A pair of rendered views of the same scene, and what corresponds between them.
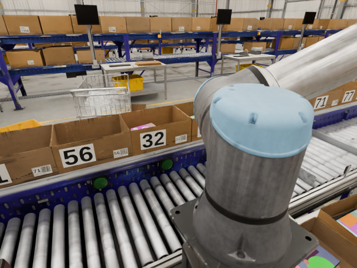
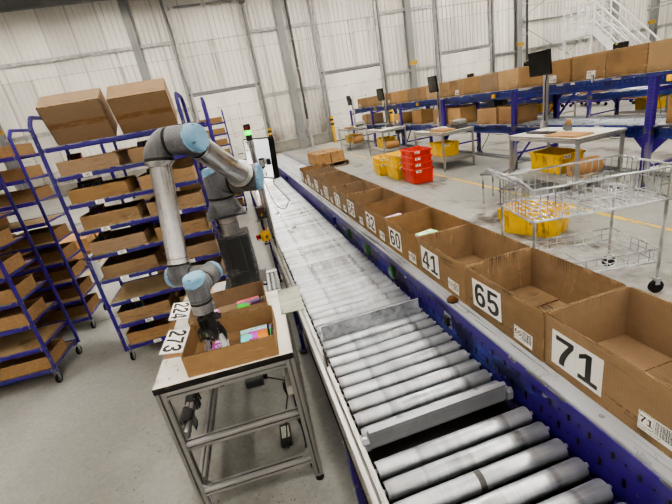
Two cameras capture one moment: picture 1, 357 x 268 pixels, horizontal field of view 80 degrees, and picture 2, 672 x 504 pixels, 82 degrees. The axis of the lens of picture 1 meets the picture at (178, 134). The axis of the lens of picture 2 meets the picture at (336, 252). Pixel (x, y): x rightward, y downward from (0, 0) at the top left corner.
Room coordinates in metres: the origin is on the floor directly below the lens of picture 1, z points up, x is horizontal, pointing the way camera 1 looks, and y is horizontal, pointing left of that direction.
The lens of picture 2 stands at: (1.43, -2.17, 1.68)
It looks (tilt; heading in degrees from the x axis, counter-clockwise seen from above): 21 degrees down; 104
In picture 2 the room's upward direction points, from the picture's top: 10 degrees counter-clockwise
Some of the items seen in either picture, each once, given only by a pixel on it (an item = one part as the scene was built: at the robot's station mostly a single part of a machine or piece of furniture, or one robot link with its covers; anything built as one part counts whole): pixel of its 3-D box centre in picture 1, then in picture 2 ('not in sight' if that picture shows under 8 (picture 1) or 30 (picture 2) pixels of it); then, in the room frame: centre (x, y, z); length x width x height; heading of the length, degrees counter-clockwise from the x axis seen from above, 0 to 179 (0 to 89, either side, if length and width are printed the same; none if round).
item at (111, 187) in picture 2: not in sight; (105, 189); (-0.89, 0.37, 1.39); 0.40 x 0.30 x 0.10; 23
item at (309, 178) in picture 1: (281, 161); (371, 320); (1.16, -0.68, 0.76); 0.46 x 0.01 x 0.09; 26
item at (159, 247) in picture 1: (145, 215); (324, 260); (0.75, 0.17, 0.72); 0.52 x 0.05 x 0.05; 26
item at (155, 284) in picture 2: not in sight; (156, 230); (-0.71, 0.52, 0.98); 0.98 x 0.49 x 1.96; 26
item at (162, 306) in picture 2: not in sight; (148, 303); (-0.91, 0.38, 0.39); 0.40 x 0.30 x 0.10; 26
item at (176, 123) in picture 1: (154, 127); (396, 218); (1.26, 0.16, 0.96); 0.39 x 0.29 x 0.17; 116
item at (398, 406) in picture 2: (325, 149); (423, 398); (1.37, -1.12, 0.72); 0.52 x 0.05 x 0.05; 26
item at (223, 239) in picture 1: (241, 206); (223, 203); (0.30, -0.12, 1.26); 0.19 x 0.19 x 0.10
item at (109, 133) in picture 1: (92, 140); (374, 206); (1.09, 0.51, 0.96); 0.39 x 0.29 x 0.17; 116
